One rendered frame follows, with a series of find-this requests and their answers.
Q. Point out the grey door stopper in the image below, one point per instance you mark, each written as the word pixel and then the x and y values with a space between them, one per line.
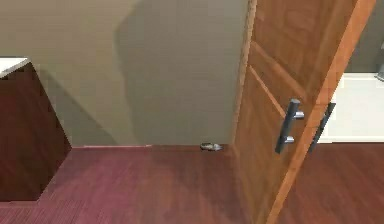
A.
pixel 210 146

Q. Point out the orange wooden room door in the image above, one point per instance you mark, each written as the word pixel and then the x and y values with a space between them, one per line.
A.
pixel 266 66

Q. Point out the dark brown white-topped cabinet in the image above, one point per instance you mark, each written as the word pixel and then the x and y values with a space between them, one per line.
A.
pixel 26 133

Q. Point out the white bathtub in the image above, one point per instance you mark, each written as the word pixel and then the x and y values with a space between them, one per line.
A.
pixel 360 110

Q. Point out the grey metal tap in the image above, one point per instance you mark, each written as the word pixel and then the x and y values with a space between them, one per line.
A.
pixel 380 71

